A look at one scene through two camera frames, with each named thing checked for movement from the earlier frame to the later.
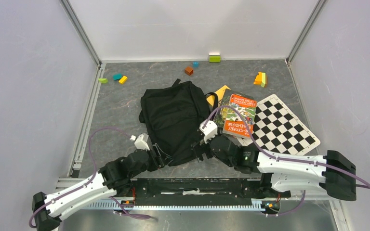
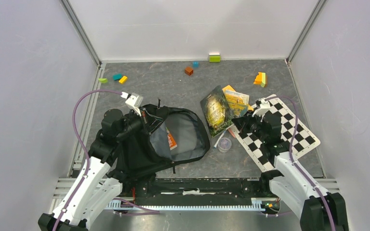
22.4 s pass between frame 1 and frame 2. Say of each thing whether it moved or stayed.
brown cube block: stayed
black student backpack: moved
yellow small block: stayed
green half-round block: stayed
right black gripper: moved
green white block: stayed
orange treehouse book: moved
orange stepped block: stayed
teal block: stayed
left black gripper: moved
